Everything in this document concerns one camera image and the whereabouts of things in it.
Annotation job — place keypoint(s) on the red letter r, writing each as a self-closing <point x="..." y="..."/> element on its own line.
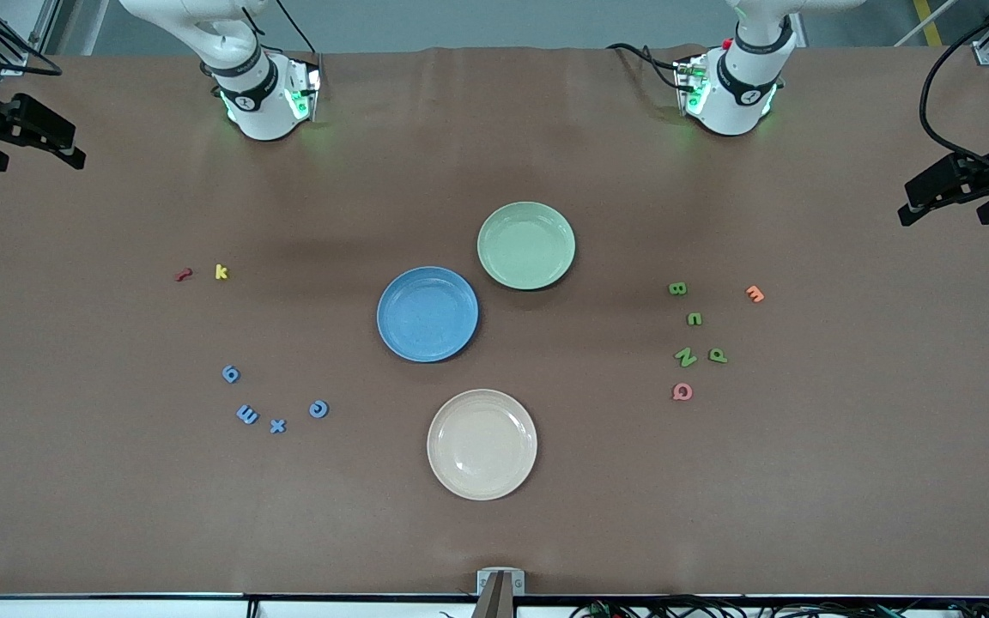
<point x="182" y="275"/>

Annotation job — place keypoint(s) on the brown table cover sheet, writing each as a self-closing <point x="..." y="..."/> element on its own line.
<point x="117" y="515"/>

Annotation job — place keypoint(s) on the beige plate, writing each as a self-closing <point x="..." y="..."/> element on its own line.
<point x="482" y="445"/>

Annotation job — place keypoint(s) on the green plate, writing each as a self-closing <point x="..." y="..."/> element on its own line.
<point x="526" y="245"/>

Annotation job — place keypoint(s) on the green letter B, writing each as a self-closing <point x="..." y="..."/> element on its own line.
<point x="677" y="290"/>

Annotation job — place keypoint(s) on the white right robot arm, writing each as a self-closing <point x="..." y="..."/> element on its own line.
<point x="263" y="112"/>

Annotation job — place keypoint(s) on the pink letter Q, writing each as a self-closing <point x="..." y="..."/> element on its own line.
<point x="676" y="392"/>

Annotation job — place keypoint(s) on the blue plate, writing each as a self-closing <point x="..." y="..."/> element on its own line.
<point x="427" y="314"/>

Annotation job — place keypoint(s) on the blue letter m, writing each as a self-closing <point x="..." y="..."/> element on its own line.
<point x="246" y="415"/>

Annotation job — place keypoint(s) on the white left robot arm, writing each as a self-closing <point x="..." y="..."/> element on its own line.
<point x="739" y="103"/>

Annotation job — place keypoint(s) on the blue letter x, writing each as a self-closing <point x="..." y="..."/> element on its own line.
<point x="278" y="426"/>

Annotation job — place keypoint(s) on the blue letter g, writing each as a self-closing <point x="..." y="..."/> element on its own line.
<point x="237" y="378"/>

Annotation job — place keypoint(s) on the green letter P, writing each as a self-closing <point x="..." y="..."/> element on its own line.
<point x="723" y="358"/>

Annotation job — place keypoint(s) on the orange letter m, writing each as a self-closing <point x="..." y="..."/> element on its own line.
<point x="755" y="294"/>

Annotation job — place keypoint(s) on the grey camera pole bracket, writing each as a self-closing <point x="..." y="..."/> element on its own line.
<point x="500" y="592"/>

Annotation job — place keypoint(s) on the blue letter c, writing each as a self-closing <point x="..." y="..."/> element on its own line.
<point x="318" y="415"/>

